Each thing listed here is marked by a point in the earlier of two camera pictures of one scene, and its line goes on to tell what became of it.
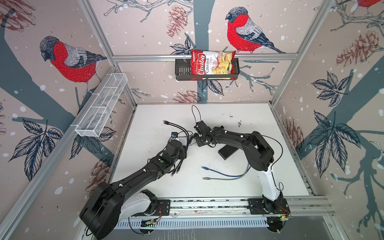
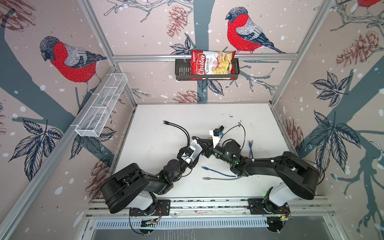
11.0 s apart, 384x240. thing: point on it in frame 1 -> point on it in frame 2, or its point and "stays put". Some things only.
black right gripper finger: [197, 129] -> [206, 142]
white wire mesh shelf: [92, 119] stays put
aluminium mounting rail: [317, 206] stays put
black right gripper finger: [198, 138] -> [207, 151]
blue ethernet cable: [204, 167] stays put
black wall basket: [183, 71] stays put
